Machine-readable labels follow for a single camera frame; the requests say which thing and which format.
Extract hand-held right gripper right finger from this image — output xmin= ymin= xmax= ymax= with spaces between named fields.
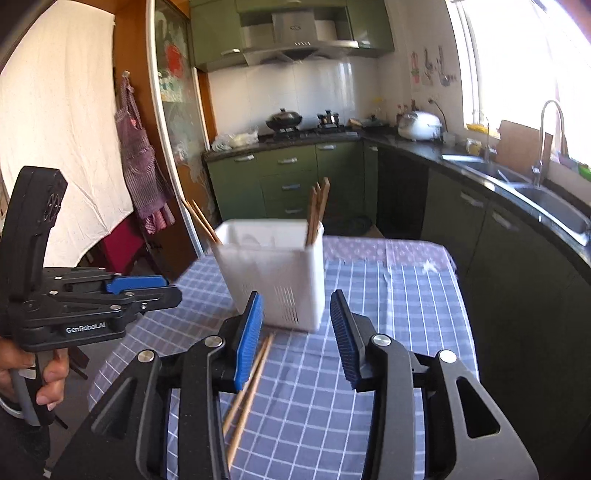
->
xmin=330 ymin=289 xmax=540 ymax=480

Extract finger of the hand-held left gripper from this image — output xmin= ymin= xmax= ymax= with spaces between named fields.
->
xmin=108 ymin=285 xmax=183 ymax=315
xmin=99 ymin=274 xmax=169 ymax=295

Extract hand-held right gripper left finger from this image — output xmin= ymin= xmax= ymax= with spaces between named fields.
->
xmin=51 ymin=291 xmax=265 ymax=480

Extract white plastic utensil holder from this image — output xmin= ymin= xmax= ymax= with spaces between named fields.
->
xmin=211 ymin=219 xmax=325 ymax=333

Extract wooden chopstick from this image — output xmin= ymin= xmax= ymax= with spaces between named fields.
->
xmin=308 ymin=181 xmax=323 ymax=245
xmin=222 ymin=335 xmax=271 ymax=435
xmin=191 ymin=200 xmax=223 ymax=244
xmin=226 ymin=333 xmax=276 ymax=468
xmin=311 ymin=176 xmax=331 ymax=243
xmin=305 ymin=186 xmax=318 ymax=247
xmin=184 ymin=199 xmax=218 ymax=245

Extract person's left forearm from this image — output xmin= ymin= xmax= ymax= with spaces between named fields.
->
xmin=0 ymin=401 xmax=51 ymax=480

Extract person's left hand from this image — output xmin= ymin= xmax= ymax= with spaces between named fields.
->
xmin=0 ymin=337 xmax=70 ymax=409

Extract dark red cloth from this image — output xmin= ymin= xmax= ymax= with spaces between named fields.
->
xmin=99 ymin=217 xmax=153 ymax=278

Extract blue checked tablecloth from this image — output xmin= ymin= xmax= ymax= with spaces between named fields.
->
xmin=88 ymin=237 xmax=478 ymax=480

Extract purple patterned cloth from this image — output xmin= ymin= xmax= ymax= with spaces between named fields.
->
xmin=323 ymin=236 xmax=458 ymax=273

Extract white hanging sheet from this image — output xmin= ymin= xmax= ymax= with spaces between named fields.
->
xmin=0 ymin=0 xmax=137 ymax=278

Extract purple checked apron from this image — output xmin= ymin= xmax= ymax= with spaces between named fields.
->
xmin=115 ymin=71 xmax=176 ymax=236

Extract green base cabinet unit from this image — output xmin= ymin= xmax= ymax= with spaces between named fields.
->
xmin=205 ymin=138 xmax=591 ymax=462

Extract white plastic bags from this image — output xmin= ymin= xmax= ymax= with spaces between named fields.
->
xmin=212 ymin=129 xmax=259 ymax=151

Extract flower patterned glass door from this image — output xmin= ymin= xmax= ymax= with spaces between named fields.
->
xmin=148 ymin=0 xmax=218 ymax=278

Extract black gas stove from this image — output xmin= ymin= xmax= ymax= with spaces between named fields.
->
xmin=259 ymin=124 xmax=361 ymax=141

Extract black kitchen countertop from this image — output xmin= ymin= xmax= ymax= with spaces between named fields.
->
xmin=203 ymin=129 xmax=591 ymax=278

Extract black lidded wok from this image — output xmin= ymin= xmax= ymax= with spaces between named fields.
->
xmin=265 ymin=108 xmax=304 ymax=132

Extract white rice cooker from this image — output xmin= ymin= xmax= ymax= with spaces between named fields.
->
xmin=398 ymin=111 xmax=443 ymax=140

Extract steel double sink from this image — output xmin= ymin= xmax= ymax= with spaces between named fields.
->
xmin=441 ymin=152 xmax=591 ymax=245

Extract green upper cabinet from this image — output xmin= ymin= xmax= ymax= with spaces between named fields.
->
xmin=189 ymin=0 xmax=395 ymax=72

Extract brown cutting board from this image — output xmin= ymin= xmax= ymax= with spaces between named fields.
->
xmin=496 ymin=119 xmax=555 ymax=172

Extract steel range hood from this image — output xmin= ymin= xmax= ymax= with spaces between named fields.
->
xmin=240 ymin=11 xmax=361 ymax=65

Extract kitchen window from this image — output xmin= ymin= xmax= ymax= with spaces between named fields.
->
xmin=448 ymin=0 xmax=591 ymax=167

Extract wall hook rack with utensils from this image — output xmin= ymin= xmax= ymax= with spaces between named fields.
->
xmin=409 ymin=44 xmax=458 ymax=88

